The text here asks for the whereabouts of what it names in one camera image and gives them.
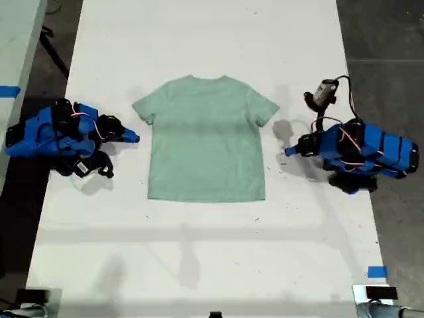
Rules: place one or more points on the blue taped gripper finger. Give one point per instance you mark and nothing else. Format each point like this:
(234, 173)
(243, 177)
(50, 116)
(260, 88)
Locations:
(292, 149)
(130, 133)
(293, 153)
(127, 140)

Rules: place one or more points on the pale green t-shirt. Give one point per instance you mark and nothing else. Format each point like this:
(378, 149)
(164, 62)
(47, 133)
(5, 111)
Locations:
(205, 142)

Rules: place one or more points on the blue and black robot arm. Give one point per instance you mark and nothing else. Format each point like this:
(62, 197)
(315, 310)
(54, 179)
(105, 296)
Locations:
(30, 142)
(387, 149)

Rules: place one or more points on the black stand leg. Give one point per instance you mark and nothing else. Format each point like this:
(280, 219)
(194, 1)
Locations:
(53, 51)

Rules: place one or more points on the blue tape strip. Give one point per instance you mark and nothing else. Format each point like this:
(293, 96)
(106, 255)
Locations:
(377, 271)
(8, 90)

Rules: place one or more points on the pale side table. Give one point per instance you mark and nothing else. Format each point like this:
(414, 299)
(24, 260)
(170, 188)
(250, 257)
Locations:
(16, 39)

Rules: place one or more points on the white plate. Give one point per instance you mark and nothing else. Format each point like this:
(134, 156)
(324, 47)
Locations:
(359, 293)

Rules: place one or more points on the small black box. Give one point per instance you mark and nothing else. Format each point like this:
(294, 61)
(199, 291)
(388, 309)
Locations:
(31, 295)
(381, 293)

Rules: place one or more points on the black camera mount stalk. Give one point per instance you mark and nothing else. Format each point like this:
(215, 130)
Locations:
(105, 164)
(313, 104)

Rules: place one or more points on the black camera box white label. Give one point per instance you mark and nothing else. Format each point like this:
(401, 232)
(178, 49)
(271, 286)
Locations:
(81, 168)

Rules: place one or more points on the black and grey camera box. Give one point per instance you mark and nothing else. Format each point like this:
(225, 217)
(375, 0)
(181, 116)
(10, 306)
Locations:
(324, 91)

